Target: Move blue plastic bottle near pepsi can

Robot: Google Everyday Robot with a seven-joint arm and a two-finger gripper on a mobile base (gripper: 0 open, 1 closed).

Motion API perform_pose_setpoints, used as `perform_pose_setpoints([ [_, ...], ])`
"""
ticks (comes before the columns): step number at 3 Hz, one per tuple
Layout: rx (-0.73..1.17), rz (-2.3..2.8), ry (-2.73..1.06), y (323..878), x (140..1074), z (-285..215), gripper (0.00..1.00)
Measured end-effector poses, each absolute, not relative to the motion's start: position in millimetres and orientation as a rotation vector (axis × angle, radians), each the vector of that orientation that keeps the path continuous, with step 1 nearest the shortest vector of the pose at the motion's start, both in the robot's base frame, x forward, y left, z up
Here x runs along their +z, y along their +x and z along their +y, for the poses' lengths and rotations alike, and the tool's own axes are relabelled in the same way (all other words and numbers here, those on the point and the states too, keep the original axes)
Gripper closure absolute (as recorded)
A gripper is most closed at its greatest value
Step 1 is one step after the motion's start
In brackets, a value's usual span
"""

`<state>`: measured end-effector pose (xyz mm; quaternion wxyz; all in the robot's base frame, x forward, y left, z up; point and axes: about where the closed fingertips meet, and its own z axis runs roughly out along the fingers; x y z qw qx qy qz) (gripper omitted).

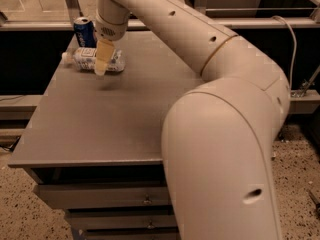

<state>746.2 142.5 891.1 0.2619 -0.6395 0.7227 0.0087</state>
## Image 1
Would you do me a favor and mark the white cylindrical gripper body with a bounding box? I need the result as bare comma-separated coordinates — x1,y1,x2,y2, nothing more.
95,13,129,41

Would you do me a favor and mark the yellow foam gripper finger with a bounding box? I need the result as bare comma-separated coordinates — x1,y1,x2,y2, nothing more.
94,39,115,76

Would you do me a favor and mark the clear plastic tea bottle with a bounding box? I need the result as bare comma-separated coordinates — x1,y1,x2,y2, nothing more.
62,47,125,75

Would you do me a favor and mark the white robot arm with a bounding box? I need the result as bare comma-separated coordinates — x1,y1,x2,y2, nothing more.
97,0,290,240

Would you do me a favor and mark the blue pepsi can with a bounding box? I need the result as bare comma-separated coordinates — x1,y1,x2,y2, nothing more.
73,17,96,48

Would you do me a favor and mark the grey drawer cabinet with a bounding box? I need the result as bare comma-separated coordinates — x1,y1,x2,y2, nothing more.
7,29,208,240

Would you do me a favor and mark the top grey drawer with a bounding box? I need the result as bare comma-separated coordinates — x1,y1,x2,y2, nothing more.
34,182,171,209

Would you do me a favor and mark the grey drawer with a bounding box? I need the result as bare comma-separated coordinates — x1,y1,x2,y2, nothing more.
65,206,177,230
34,182,171,209
83,228,181,240

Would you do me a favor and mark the middle grey drawer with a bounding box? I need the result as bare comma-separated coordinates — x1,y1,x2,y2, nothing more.
65,206,177,230

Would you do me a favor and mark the bottom grey drawer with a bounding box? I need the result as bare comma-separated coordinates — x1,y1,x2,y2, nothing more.
83,228,181,240

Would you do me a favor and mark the metal window railing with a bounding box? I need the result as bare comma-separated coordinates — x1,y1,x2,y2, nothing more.
0,0,320,30

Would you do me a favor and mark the white cable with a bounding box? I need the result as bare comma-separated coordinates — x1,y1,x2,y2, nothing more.
271,15,298,92

